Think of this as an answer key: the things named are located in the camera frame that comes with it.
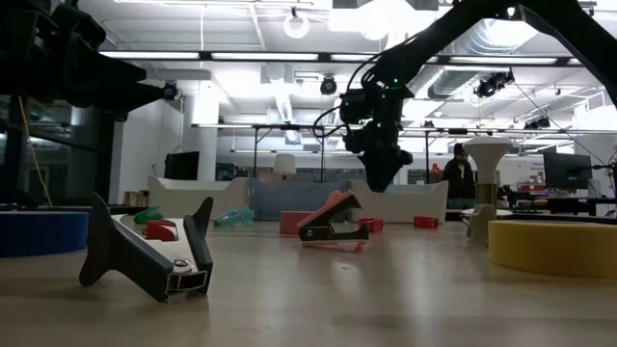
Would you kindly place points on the yellow tape roll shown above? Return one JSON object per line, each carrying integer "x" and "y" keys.
{"x": 554, "y": 248}

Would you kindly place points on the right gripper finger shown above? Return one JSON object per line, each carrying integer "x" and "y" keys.
{"x": 404, "y": 161}
{"x": 381, "y": 171}

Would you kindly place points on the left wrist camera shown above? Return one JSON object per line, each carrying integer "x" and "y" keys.
{"x": 79, "y": 26}

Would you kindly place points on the pink tape roll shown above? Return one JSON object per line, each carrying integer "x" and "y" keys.
{"x": 294, "y": 222}

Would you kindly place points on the black ceiling track light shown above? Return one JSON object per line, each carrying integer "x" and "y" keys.
{"x": 491, "y": 86}

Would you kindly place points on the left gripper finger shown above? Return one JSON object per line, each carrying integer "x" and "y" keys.
{"x": 120, "y": 98}
{"x": 106, "y": 67}

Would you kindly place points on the red staple remover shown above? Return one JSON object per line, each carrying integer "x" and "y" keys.
{"x": 426, "y": 222}
{"x": 161, "y": 232}
{"x": 373, "y": 225}

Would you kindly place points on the grey translucent plastic bin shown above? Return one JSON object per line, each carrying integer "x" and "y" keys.
{"x": 270, "y": 200}

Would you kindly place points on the blue white clip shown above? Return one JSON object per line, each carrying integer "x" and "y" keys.
{"x": 236, "y": 217}

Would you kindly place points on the black desk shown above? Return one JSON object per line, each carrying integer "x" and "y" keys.
{"x": 578, "y": 205}

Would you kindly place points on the dark blue tape roll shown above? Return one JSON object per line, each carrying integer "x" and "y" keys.
{"x": 38, "y": 233}

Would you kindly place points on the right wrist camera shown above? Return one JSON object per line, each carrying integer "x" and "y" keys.
{"x": 354, "y": 106}

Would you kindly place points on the black metal table frame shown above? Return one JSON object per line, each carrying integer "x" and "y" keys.
{"x": 289, "y": 126}

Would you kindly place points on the white mushroom lamp brass stem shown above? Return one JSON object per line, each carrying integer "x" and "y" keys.
{"x": 487, "y": 154}

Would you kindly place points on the pink staple remover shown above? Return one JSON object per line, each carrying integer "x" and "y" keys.
{"x": 318, "y": 233}

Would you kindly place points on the black computer monitor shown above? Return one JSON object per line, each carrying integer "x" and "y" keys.
{"x": 566, "y": 171}
{"x": 182, "y": 166}

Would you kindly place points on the long ceiling light bar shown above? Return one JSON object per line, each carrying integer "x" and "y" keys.
{"x": 265, "y": 56}

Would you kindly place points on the white plastic bin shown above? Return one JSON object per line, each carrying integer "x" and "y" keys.
{"x": 183, "y": 197}
{"x": 414, "y": 200}

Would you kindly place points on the person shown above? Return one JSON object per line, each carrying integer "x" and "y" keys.
{"x": 458, "y": 178}

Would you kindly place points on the small white shade lamp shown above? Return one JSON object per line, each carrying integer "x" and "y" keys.
{"x": 284, "y": 164}

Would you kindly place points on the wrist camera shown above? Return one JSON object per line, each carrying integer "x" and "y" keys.
{"x": 79, "y": 26}
{"x": 354, "y": 106}

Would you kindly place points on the round black ceiling spotlight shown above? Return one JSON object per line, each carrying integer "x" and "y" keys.
{"x": 328, "y": 86}
{"x": 170, "y": 90}

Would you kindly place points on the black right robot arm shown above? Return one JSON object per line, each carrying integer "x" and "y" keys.
{"x": 434, "y": 43}

